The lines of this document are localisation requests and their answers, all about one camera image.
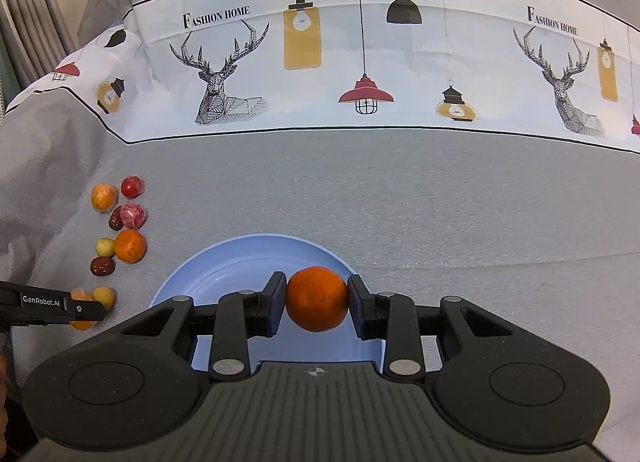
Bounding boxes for orange tangerine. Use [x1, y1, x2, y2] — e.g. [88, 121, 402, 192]
[285, 266, 348, 333]
[70, 289, 96, 331]
[114, 229, 146, 264]

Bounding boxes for small yellow fruit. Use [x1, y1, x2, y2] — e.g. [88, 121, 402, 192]
[94, 237, 115, 259]
[91, 286, 117, 313]

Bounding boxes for dark red jujube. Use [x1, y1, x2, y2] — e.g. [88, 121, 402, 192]
[107, 205, 124, 231]
[90, 256, 115, 277]

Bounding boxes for orange fruit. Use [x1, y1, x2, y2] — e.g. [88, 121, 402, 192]
[90, 183, 118, 213]

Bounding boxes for pink candy ball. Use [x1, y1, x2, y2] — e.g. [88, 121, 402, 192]
[119, 202, 148, 229]

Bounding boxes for red cherry tomato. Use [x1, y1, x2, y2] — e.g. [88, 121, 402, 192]
[120, 175, 144, 200]

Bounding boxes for person's left hand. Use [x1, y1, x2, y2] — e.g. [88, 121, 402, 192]
[0, 354, 9, 459]

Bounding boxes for light blue plate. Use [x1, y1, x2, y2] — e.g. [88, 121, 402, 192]
[151, 234, 384, 370]

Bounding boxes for grey curtain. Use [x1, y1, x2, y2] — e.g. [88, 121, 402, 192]
[1, 0, 76, 109]

